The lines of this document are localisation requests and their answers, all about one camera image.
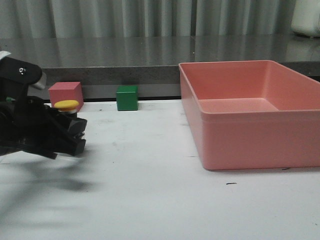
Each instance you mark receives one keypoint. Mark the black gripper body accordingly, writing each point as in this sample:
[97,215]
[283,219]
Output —
[22,117]

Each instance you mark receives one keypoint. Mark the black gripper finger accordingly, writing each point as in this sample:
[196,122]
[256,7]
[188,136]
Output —
[50,144]
[53,126]

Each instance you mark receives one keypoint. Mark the yellow push button switch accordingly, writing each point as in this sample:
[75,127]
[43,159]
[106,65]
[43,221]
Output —
[66,106]

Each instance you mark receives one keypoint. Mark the pink cube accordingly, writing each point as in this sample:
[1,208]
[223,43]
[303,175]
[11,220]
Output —
[62,91]

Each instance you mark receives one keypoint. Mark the green cube right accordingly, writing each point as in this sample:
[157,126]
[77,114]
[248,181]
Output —
[127,98]

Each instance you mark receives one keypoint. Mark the grey stone counter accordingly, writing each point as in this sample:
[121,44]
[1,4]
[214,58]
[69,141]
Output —
[101,64]

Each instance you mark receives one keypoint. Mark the white curtain backdrop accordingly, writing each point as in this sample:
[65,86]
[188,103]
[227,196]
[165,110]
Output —
[143,18]

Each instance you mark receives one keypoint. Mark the pink plastic bin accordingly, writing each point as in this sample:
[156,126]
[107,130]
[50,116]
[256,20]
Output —
[253,114]

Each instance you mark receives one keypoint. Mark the white appliance on counter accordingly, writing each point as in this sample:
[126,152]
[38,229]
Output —
[306,18]

